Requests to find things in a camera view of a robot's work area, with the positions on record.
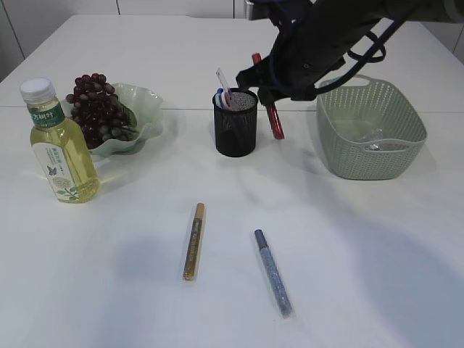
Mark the silver glitter pen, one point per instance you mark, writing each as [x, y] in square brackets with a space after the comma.
[276, 284]

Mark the clear plastic ruler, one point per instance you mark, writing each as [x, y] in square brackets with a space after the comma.
[225, 86]

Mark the purple artificial grape bunch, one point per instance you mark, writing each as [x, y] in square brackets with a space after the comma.
[96, 108]

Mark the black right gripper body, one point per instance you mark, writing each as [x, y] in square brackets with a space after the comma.
[294, 65]

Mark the blue safety scissors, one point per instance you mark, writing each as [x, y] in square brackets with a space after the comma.
[220, 99]

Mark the gold glitter pen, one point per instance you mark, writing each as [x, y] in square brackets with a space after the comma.
[195, 236]

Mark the green plastic woven basket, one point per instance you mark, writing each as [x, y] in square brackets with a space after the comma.
[348, 112]

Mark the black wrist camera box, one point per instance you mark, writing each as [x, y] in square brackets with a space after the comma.
[257, 9]

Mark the green wavy glass plate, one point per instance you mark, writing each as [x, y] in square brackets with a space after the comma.
[145, 105]

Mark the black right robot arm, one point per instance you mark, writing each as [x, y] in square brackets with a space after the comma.
[367, 26]

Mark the black mesh pen holder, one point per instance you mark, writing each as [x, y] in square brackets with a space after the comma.
[236, 132]

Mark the yellow tea drink bottle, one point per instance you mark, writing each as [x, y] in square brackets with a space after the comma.
[59, 144]

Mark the clear plastic sheet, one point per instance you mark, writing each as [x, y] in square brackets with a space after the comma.
[373, 139]

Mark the pink purple safety scissors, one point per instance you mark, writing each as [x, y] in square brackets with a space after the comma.
[227, 102]

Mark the red marker pen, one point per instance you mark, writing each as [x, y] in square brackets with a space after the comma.
[271, 110]

